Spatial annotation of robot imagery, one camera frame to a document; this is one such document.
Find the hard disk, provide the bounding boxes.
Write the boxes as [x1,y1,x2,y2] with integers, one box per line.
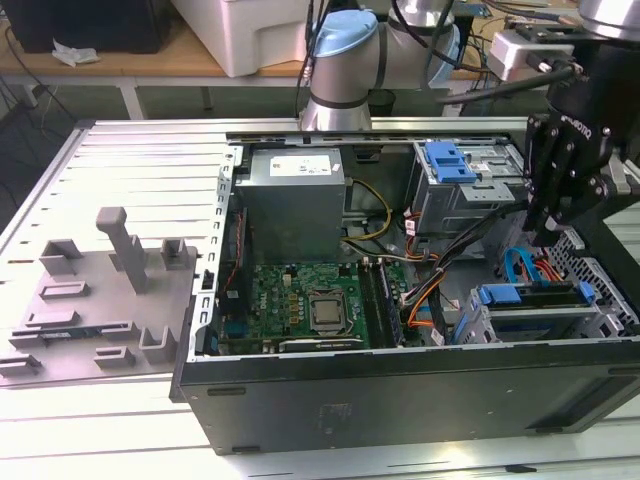
[452,280,599,346]

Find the installed RAM stick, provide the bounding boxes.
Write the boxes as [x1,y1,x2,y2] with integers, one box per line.
[375,257,406,349]

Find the blue wire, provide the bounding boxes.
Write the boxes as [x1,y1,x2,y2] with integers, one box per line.
[503,246,540,287]

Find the black cable bundle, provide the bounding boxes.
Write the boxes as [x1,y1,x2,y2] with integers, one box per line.
[402,197,531,307]

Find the large black box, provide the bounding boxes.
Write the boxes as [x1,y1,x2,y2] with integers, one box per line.
[2,0,174,55]

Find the green motherboard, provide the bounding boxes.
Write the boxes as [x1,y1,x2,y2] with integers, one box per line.
[217,258,419,354]

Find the wooden desk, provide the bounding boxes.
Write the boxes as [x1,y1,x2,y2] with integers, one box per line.
[0,0,640,119]

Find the red fan wire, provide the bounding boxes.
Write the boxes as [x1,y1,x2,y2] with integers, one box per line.
[222,207,250,301]

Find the black RAM slot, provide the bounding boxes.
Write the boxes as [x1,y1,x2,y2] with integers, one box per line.
[358,257,385,350]

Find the crumpled white paper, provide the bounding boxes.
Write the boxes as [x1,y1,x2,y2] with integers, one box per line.
[51,38,102,69]

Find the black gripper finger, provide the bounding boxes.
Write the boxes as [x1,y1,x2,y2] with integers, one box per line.
[522,112,577,232]
[532,168,618,247]

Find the grey parts rack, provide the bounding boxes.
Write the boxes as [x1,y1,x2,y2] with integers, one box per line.
[0,207,202,385]

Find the RAM stick in rack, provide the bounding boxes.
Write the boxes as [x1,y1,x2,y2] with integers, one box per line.
[10,327,129,342]

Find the metal optical drive cage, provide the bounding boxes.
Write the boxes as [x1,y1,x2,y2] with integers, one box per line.
[405,141,534,242]

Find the multicolour wire bundle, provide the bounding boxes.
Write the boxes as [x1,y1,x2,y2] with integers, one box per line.
[399,264,446,307]

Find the yellow black wires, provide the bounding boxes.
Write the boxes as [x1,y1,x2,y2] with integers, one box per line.
[341,178,394,247]

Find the CPU socket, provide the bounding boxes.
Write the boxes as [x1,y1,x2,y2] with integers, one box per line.
[305,292,352,337]

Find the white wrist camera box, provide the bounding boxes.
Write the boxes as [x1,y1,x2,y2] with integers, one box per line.
[488,24,577,82]

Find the orange flat wire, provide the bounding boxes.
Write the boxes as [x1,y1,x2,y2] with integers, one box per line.
[407,294,439,330]

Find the black arm base cable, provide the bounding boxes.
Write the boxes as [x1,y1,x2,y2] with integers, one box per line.
[294,0,331,121]

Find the black camera cable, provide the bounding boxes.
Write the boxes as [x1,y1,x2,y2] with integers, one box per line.
[389,0,586,106]

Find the orange red power wire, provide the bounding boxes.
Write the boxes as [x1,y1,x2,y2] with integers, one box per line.
[533,253,569,285]

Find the blue plastic cage latch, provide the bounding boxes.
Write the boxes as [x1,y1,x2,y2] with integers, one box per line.
[423,142,475,185]

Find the silver CPU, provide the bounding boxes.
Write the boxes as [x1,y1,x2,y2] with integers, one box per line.
[312,299,347,330]

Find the black PC case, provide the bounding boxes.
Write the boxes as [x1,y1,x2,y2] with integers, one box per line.
[168,127,640,457]

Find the metal disk bay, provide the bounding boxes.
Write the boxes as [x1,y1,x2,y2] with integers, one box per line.
[462,280,629,347]

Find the black graphics card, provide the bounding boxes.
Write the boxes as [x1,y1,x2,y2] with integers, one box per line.
[277,337,367,354]

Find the grey power supply unit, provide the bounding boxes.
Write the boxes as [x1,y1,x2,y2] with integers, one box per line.
[233,148,347,265]

